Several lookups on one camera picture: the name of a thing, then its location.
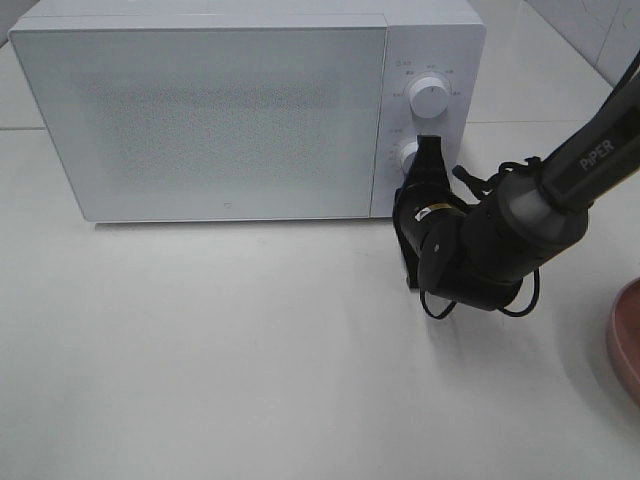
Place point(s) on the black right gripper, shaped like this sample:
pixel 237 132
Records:
pixel 425 196

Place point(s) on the pink round plate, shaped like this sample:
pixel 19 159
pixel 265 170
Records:
pixel 623 338

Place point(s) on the white microwave door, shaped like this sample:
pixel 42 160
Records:
pixel 210 125

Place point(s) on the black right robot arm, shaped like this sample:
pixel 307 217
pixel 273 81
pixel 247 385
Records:
pixel 472 241

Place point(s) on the lower white microwave knob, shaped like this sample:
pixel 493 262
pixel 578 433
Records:
pixel 406 155

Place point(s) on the white microwave knob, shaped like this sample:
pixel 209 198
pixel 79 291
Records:
pixel 429 95
pixel 406 155

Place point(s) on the upper white microwave knob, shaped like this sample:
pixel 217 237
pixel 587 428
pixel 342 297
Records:
pixel 429 95

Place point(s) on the white microwave oven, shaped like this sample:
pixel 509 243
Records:
pixel 446 37

